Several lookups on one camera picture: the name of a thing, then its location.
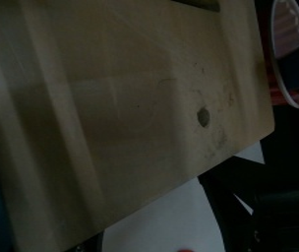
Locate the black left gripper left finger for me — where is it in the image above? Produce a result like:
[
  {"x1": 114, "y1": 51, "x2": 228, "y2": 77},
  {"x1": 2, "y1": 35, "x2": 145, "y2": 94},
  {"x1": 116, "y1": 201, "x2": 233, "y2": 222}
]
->
[{"x1": 70, "y1": 230, "x2": 106, "y2": 252}]

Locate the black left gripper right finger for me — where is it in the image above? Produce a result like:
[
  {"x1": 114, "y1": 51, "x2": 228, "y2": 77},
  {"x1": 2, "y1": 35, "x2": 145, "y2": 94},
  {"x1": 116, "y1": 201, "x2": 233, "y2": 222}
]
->
[{"x1": 196, "y1": 157, "x2": 299, "y2": 252}]

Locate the wooden drawer box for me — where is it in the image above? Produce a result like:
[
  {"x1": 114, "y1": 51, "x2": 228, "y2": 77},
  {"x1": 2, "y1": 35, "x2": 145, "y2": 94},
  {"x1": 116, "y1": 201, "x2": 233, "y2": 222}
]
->
[{"x1": 0, "y1": 0, "x2": 275, "y2": 252}]

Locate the red plastic cup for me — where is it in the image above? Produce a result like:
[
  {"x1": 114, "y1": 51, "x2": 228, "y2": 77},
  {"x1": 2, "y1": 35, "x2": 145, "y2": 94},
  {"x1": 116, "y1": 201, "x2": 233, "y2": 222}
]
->
[{"x1": 266, "y1": 0, "x2": 299, "y2": 109}]

